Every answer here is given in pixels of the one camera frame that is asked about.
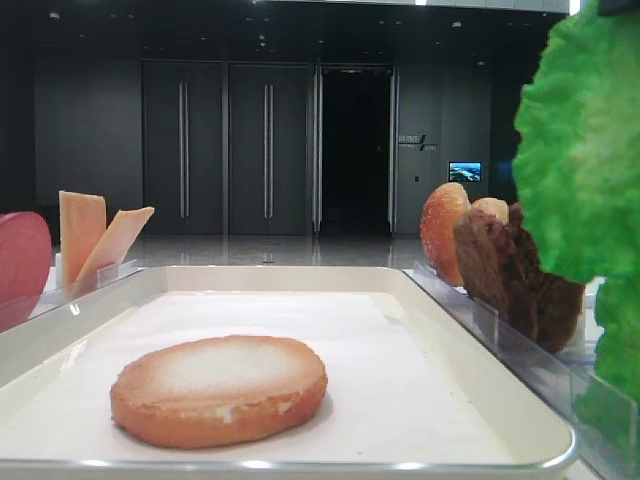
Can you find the small wall screen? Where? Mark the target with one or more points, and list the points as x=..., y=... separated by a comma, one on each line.
x=465, y=172

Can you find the dark double door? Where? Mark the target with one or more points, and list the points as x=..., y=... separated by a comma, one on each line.
x=268, y=150
x=183, y=147

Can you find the right orange cheese slice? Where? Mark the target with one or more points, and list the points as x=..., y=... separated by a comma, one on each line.
x=113, y=245

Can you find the green lettuce leaf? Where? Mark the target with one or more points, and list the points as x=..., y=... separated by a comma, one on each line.
x=577, y=178

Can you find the left orange cheese slice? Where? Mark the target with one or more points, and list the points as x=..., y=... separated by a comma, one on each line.
x=82, y=224

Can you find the right brown meat patty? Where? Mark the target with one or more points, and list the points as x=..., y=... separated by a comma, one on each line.
x=557, y=302

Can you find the left brown meat patty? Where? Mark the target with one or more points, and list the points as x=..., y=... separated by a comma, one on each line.
x=492, y=269

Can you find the right bun slice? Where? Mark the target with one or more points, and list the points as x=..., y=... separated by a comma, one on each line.
x=494, y=206

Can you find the clear long rail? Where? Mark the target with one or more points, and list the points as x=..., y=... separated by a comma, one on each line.
x=18, y=311
x=530, y=350

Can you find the white metal tray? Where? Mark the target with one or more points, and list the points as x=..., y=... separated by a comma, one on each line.
x=411, y=394

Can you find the dark double door left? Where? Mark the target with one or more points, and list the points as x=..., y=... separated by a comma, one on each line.
x=183, y=147

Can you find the bread slice on tray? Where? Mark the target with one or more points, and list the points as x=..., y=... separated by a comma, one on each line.
x=219, y=391

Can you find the dark double door middle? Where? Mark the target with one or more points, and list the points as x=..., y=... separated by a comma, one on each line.
x=268, y=150

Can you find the orange cheese slice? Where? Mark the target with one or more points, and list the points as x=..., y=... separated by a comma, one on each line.
x=82, y=224
x=113, y=245

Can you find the bun slice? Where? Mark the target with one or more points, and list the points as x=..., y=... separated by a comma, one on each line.
x=494, y=206
x=443, y=208

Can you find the clear left long rail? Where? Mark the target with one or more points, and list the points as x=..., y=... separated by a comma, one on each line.
x=18, y=311

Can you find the brown meat patty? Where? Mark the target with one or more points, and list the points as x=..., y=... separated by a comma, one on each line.
x=492, y=269
x=557, y=302

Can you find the left bun slice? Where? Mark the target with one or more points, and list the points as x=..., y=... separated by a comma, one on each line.
x=443, y=208

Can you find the clear right long rail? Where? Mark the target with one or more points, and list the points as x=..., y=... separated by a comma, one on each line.
x=530, y=350

